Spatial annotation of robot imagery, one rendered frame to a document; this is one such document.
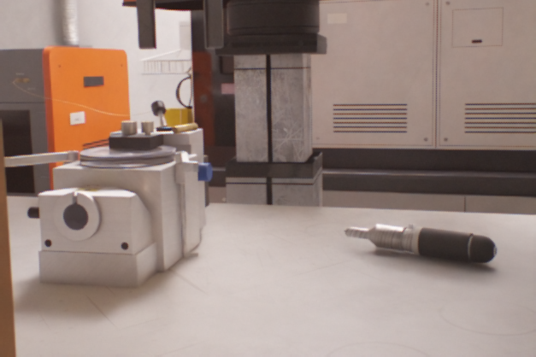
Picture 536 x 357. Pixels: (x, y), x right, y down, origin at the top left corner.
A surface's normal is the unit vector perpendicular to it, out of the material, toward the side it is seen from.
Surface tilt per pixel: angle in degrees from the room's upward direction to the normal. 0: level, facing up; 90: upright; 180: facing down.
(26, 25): 90
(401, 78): 90
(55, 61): 90
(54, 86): 90
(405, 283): 0
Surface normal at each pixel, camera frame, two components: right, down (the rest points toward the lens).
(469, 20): -0.26, 0.12
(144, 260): 0.97, 0.00
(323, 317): -0.02, -0.99
